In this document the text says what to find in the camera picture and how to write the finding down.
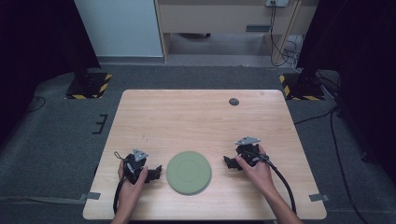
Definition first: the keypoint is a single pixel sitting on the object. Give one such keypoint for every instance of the grey round table grommet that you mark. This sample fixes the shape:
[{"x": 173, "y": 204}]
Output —
[{"x": 233, "y": 101}]

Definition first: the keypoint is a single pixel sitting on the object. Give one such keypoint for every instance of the black striped stand base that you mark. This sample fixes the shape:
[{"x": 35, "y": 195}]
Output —
[
  {"x": 300, "y": 88},
  {"x": 88, "y": 85}
]

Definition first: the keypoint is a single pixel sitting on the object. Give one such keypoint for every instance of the grey wall socket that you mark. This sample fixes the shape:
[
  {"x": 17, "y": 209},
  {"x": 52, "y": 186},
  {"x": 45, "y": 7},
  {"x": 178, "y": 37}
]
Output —
[{"x": 277, "y": 2}]

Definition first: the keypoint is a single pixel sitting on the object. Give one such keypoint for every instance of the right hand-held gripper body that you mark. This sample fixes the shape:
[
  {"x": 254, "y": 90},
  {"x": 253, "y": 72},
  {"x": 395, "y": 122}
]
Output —
[{"x": 249, "y": 152}]

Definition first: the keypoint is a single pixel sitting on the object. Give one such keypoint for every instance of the person's right hand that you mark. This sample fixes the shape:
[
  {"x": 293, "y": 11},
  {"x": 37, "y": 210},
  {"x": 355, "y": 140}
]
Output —
[{"x": 260, "y": 175}]

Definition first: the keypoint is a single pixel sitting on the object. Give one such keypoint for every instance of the person's left hand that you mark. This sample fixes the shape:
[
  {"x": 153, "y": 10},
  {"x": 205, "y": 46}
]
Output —
[{"x": 129, "y": 193}]

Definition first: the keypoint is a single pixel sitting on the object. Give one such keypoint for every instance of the green round plate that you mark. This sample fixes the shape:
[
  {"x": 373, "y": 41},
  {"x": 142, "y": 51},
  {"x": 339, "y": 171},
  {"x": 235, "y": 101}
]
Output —
[{"x": 188, "y": 173}]

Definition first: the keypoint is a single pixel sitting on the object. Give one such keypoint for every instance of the grey tape strip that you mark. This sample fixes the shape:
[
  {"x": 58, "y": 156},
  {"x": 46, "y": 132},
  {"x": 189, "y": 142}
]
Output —
[
  {"x": 319, "y": 197},
  {"x": 91, "y": 196}
]

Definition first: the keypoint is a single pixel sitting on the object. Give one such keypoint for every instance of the black curtain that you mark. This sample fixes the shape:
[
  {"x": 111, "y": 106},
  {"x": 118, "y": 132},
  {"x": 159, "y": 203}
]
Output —
[
  {"x": 34, "y": 46},
  {"x": 361, "y": 62}
]

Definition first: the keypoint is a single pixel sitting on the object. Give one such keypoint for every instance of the light wooden cabinet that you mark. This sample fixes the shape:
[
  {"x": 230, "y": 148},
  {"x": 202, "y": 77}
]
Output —
[{"x": 218, "y": 18}]

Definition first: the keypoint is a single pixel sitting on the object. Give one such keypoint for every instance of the white wall panel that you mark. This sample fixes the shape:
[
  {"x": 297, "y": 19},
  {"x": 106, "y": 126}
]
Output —
[{"x": 118, "y": 28}]

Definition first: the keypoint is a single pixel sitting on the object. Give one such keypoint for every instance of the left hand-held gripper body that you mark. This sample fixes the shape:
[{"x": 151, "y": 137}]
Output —
[{"x": 134, "y": 166}]

